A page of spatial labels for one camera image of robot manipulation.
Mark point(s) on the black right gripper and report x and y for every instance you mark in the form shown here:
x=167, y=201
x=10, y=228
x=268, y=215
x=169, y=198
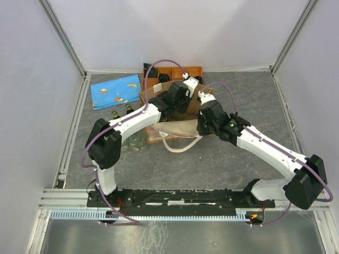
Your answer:
x=201, y=130

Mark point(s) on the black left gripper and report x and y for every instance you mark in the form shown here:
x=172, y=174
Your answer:
x=188, y=99

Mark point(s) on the burlap canvas tote bag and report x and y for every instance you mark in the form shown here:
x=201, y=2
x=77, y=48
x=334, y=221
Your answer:
x=188, y=124

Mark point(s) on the green glass beverage bottle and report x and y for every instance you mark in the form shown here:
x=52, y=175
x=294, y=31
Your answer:
x=129, y=109

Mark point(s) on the clear soda water bottle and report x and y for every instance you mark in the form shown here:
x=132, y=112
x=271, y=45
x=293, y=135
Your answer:
x=136, y=142

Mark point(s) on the green perrier glass bottle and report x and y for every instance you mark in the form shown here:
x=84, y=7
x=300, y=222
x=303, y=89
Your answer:
x=115, y=115

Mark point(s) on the green soda water bottle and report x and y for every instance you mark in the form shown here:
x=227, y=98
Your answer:
x=180, y=113

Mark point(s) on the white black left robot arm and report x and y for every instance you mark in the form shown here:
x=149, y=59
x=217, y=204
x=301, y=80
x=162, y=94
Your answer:
x=104, y=143

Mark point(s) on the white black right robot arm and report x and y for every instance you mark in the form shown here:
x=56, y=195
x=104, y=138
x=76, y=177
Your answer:
x=304, y=178

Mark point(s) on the orange wooden compartment tray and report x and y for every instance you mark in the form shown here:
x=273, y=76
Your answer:
x=175, y=73

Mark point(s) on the dark yellow-patterned rolled sock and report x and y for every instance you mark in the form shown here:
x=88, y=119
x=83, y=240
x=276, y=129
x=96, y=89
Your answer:
x=200, y=79

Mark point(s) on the dark orange-striped rolled sock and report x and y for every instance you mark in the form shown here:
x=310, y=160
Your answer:
x=163, y=78

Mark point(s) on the dark patterned rolled sock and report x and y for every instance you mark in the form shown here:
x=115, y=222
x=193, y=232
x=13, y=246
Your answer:
x=150, y=69

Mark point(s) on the blue space-print cloth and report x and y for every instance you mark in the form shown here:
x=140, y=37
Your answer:
x=115, y=92

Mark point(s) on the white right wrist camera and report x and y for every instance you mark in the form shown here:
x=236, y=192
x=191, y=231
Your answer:
x=204, y=98

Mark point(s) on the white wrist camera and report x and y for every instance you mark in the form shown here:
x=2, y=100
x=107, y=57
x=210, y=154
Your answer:
x=204, y=98
x=191, y=83

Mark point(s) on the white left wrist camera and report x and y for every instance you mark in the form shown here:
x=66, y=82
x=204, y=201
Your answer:
x=191, y=83

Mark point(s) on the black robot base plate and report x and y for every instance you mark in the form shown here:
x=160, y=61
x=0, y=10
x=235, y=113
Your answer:
x=216, y=202

